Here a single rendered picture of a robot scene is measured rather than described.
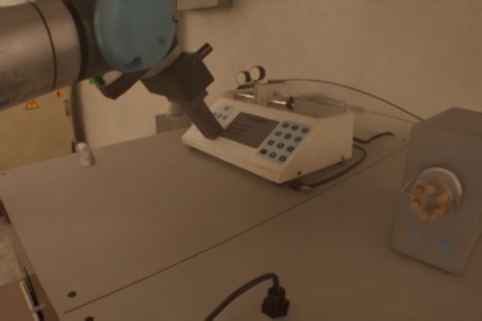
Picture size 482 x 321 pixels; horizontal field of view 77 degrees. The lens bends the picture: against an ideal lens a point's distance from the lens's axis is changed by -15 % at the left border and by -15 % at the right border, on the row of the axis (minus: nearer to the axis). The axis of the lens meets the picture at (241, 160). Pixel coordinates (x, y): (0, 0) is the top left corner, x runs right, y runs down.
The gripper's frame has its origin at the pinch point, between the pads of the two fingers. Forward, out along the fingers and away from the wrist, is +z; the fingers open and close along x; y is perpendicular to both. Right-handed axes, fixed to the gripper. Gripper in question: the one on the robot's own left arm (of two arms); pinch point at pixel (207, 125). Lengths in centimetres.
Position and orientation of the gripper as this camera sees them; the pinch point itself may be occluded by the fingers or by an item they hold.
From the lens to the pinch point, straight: 57.0
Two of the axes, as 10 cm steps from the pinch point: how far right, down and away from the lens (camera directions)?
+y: 6.2, -7.3, 2.8
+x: -6.3, -2.6, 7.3
